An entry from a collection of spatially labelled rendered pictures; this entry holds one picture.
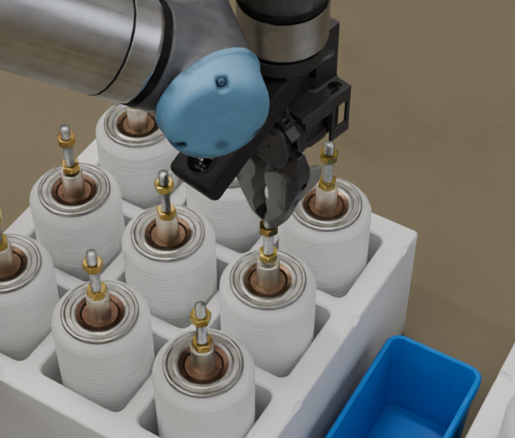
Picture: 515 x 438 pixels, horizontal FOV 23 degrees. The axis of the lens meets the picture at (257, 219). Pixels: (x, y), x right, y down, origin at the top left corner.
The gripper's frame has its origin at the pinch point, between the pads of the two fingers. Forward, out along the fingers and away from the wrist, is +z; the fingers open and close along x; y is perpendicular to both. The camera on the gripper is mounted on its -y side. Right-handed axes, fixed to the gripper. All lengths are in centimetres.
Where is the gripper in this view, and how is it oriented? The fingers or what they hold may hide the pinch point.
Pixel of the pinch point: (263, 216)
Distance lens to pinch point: 116.7
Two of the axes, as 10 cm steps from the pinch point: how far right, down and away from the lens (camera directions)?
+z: 0.0, 6.7, 7.4
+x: -7.1, -5.2, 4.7
